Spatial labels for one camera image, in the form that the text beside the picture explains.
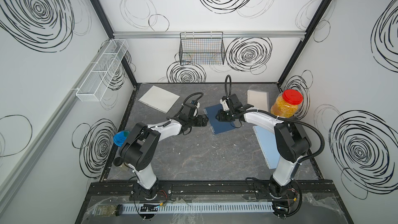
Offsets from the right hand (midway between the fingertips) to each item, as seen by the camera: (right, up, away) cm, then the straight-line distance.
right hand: (218, 117), depth 93 cm
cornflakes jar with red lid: (+41, +8, -1) cm, 42 cm away
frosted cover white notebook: (+33, +10, +19) cm, 39 cm away
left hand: (-9, -1, 0) cm, 9 cm away
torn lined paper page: (-40, +11, +17) cm, 45 cm away
